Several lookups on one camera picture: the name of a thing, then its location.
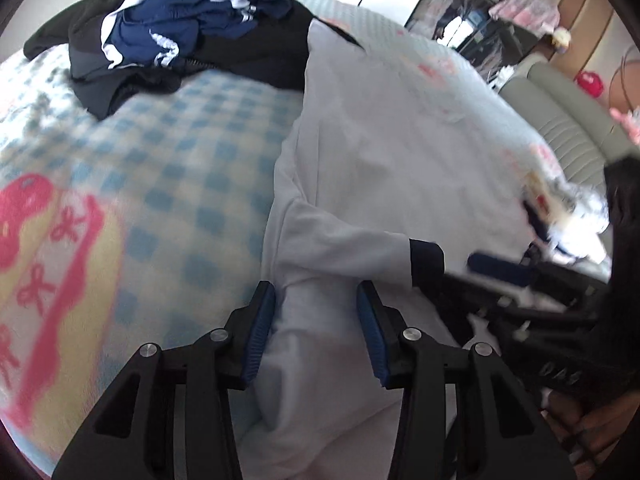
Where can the red plush toy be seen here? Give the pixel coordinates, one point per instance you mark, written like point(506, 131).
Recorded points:
point(589, 83)

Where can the white shirt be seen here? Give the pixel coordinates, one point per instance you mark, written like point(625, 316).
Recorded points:
point(375, 160)

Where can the pink printed hanging cloth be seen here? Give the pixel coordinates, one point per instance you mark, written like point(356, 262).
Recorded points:
point(525, 12)

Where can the bed with checked blanket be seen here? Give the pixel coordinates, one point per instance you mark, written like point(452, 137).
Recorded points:
point(175, 185)

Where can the pile of dark clothes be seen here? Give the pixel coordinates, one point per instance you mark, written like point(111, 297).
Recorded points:
point(75, 25)

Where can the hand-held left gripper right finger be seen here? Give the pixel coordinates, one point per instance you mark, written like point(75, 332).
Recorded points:
point(370, 330)

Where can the pink and white plush toy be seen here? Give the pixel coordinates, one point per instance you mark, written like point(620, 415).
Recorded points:
point(627, 122)

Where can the grey-green padded headboard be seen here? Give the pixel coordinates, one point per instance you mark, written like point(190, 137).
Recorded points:
point(565, 120)

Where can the folded navy garment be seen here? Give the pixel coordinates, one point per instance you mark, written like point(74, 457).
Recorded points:
point(535, 220)

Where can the white wall charger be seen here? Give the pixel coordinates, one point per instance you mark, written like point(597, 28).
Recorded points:
point(504, 77)

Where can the yellow and white plush toy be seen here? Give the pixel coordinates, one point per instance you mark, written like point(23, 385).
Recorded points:
point(561, 39)

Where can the glass-door wardrobe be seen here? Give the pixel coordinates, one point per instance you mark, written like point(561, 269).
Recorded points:
point(465, 10)

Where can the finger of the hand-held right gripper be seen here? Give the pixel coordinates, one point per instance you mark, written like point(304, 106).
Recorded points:
point(500, 269)
point(525, 307)

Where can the black garment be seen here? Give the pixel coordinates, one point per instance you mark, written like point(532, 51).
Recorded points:
point(280, 50)

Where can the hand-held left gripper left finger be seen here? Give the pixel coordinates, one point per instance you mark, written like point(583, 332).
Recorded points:
point(260, 335)

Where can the navy blue garment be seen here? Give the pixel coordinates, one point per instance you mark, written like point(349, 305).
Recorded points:
point(190, 15)

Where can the thin metal hoop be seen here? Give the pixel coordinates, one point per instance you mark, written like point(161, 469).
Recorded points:
point(625, 70)

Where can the folded blue printed garment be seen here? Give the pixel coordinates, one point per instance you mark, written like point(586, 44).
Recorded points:
point(582, 205)

